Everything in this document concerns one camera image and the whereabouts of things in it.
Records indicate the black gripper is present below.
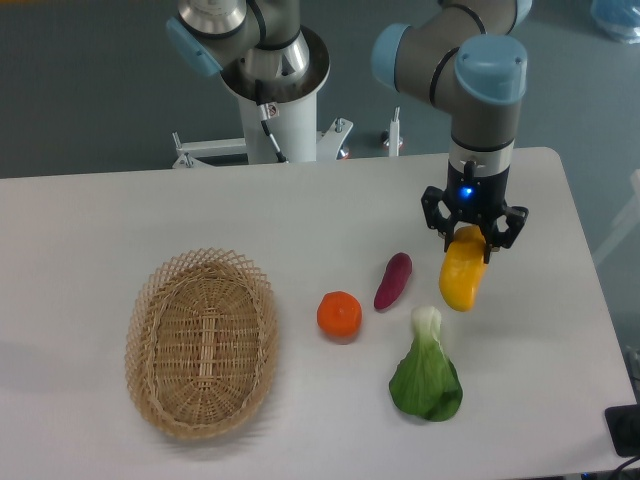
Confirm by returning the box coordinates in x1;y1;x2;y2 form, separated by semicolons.
421;164;529;264

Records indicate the blue plastic bag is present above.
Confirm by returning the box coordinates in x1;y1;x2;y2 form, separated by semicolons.
590;0;639;44

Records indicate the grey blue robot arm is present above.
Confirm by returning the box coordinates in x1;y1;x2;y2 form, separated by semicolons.
166;1;531;254

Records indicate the green bok choy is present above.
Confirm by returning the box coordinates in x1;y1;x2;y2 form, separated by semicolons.
388;306;463;422

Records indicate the woven wicker basket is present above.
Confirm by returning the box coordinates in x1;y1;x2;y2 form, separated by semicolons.
125;248;279;440

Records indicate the yellow mango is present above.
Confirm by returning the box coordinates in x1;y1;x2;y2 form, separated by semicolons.
439;225;487;312

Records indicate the purple sweet potato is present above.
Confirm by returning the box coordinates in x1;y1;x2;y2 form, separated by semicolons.
373;252;413;311

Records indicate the black device at table edge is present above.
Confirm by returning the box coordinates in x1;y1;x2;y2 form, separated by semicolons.
604;404;639;457

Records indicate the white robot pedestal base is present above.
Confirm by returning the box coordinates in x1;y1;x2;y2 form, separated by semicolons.
172;27;354;169

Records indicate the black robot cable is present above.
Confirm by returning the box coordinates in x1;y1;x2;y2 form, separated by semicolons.
254;78;289;165

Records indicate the orange tangerine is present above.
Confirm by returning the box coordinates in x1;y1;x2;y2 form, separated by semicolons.
316;291;363;344

